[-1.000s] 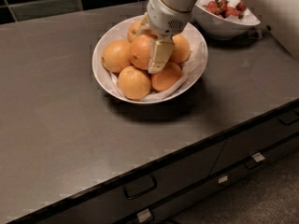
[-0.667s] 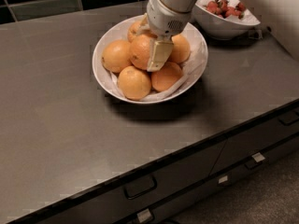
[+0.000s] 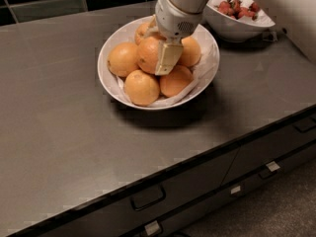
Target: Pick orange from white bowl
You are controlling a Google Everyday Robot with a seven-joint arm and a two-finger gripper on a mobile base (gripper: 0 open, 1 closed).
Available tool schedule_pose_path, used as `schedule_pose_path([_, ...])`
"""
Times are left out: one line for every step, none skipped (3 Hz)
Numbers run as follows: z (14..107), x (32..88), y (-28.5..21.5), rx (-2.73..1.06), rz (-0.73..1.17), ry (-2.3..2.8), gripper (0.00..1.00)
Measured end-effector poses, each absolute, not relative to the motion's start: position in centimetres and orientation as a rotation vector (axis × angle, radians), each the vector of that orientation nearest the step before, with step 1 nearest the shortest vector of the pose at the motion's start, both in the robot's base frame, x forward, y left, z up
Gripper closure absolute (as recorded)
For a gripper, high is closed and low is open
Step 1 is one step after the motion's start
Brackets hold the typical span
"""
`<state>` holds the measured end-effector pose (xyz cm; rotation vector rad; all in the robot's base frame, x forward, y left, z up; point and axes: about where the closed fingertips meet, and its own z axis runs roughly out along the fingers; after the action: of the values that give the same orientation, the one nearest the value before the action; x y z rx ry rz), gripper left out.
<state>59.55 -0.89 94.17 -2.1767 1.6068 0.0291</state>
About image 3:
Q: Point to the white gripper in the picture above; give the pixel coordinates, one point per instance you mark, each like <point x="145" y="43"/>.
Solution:
<point x="173" y="19"/>

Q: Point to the orange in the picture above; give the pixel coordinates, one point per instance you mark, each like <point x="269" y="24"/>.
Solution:
<point x="176" y="81"/>
<point x="122" y="60"/>
<point x="142" y="32"/>
<point x="147" y="54"/>
<point x="191" y="52"/>
<point x="142" y="89"/>

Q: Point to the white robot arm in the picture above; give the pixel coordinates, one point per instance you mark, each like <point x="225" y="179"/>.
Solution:
<point x="297" y="17"/>

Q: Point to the white paper bowl liner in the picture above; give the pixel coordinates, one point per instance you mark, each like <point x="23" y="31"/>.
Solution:
<point x="204" y="72"/>

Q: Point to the white bowl with oranges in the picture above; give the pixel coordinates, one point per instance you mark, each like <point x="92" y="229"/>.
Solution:
<point x="112" y="84"/>

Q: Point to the white bowl with strawberries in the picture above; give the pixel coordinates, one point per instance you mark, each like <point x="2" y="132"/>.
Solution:
<point x="233" y="32"/>

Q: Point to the red strawberries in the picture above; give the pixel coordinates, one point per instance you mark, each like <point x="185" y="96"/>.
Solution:
<point x="235" y="10"/>

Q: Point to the white paper strawberry liner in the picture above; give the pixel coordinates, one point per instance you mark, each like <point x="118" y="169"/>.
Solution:
<point x="263" y="20"/>

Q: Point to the upper right drawer handle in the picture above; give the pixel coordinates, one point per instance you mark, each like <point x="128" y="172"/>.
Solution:
<point x="305" y="124"/>

